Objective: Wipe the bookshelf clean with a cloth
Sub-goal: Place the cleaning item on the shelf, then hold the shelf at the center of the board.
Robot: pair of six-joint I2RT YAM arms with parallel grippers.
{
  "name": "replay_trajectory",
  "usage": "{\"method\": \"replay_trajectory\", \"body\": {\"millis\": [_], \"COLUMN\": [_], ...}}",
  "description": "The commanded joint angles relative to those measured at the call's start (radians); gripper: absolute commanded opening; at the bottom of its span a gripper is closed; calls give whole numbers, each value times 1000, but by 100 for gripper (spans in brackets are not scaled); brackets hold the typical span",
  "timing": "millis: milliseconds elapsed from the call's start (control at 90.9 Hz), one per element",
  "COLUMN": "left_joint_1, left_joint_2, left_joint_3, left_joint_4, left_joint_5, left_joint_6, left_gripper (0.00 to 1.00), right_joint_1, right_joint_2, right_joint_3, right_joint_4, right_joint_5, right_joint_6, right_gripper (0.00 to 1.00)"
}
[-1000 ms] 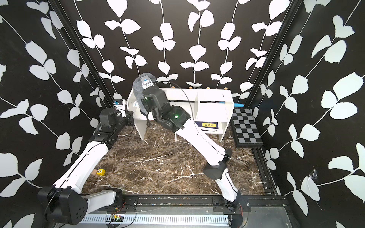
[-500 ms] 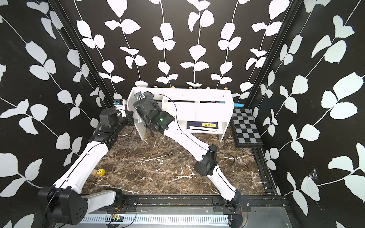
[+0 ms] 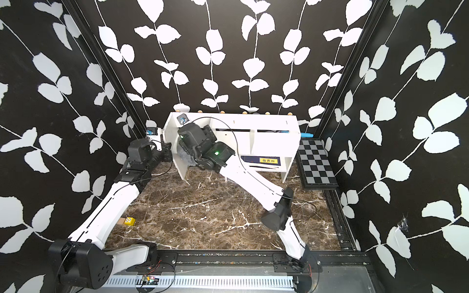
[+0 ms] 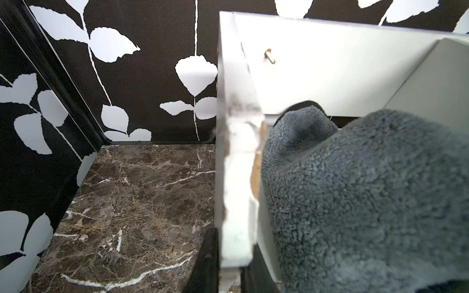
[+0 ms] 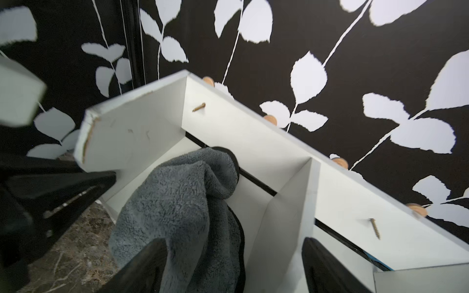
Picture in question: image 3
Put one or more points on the black white checkerboard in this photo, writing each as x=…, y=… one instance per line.
x=315, y=170

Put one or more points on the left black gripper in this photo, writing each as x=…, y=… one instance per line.
x=167, y=151

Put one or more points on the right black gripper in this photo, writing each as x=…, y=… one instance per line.
x=210, y=135

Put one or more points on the small electronics board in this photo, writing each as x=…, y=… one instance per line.
x=149, y=281

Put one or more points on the dark blue book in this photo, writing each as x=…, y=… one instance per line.
x=262, y=162

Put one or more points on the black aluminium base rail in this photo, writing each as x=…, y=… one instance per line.
x=312, y=261

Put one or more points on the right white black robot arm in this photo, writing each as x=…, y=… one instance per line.
x=275, y=200

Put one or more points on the white wooden bookshelf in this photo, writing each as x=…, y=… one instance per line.
x=251, y=134

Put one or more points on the tan wooden block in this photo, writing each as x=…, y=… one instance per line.
x=121, y=221

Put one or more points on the white perforated cable duct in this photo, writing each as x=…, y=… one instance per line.
x=205, y=282

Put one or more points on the yellow toy cube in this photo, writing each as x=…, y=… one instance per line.
x=129, y=221

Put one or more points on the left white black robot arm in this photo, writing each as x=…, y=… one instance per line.
x=81, y=260

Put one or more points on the grey microfibre cloth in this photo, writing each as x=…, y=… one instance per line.
x=186, y=157

